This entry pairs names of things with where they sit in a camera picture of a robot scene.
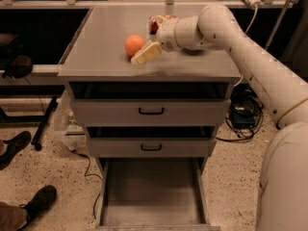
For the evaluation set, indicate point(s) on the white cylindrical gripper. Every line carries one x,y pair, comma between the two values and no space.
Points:
166,34

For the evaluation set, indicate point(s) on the orange fruit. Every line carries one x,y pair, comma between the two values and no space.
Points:
133,44

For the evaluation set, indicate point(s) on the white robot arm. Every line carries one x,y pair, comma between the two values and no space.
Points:
283,192

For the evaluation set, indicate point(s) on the grey drawer cabinet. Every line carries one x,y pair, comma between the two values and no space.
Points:
97,55

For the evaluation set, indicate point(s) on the grey top drawer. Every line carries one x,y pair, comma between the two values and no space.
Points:
149,103

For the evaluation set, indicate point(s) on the grey middle drawer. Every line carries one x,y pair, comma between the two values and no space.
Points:
146,141

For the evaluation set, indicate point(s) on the grey open bottom drawer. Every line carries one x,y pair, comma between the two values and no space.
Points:
152,194

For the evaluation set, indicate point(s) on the crushed red soda can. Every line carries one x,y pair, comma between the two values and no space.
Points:
153,26

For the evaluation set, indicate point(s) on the white ceramic bowl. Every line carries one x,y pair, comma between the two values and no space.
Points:
192,52

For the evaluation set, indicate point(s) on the clear plastic bag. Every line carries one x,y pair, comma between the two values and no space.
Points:
65,126

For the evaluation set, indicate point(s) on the dark brown rounded object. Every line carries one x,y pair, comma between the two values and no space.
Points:
20,67

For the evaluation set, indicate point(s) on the grey metal pole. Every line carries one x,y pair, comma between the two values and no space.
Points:
280,13

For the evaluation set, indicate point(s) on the black metal stand leg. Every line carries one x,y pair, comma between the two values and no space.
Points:
50,109

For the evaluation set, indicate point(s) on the black shoe upper left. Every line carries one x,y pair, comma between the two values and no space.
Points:
9,148

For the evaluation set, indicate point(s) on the black shoe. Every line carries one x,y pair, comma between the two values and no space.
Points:
40,202
9,148

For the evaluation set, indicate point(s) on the black shoe lower left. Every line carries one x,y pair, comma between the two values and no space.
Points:
40,202

